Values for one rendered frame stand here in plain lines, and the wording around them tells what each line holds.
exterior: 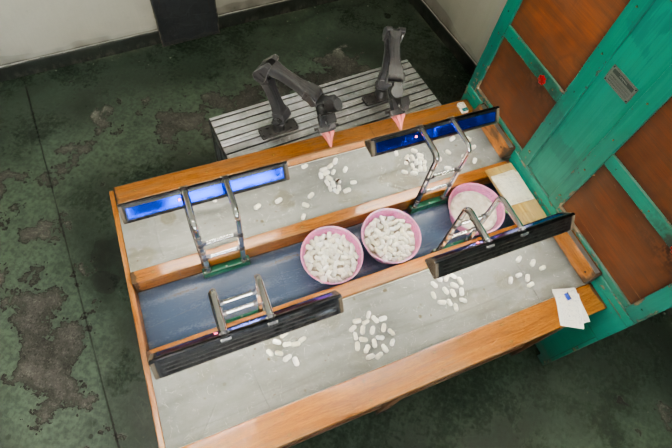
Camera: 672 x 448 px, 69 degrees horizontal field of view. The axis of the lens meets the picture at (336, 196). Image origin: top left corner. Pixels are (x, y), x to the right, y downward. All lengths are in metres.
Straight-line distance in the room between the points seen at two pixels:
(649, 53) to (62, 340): 2.85
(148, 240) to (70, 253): 1.01
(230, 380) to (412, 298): 0.78
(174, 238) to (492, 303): 1.36
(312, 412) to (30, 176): 2.33
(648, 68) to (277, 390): 1.69
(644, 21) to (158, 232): 1.95
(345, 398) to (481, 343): 0.58
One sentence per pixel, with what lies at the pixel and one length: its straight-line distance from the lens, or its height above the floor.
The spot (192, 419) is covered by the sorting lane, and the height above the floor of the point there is 0.74.
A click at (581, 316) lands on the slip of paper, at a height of 0.77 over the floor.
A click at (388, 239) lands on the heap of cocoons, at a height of 0.74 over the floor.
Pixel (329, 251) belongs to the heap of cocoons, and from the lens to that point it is 2.11.
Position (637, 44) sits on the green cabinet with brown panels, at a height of 1.62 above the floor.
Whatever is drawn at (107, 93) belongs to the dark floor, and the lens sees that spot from 3.75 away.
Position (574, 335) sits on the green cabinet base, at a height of 0.41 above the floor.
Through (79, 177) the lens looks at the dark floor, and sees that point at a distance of 3.37.
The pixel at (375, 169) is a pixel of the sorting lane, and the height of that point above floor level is 0.74.
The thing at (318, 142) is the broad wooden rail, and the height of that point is 0.76.
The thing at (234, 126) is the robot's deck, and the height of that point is 0.67.
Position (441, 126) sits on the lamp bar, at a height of 1.09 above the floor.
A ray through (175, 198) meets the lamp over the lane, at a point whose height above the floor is 1.09.
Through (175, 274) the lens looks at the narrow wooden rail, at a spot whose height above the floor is 0.74.
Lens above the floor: 2.64
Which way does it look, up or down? 58 degrees down
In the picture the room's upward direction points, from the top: 11 degrees clockwise
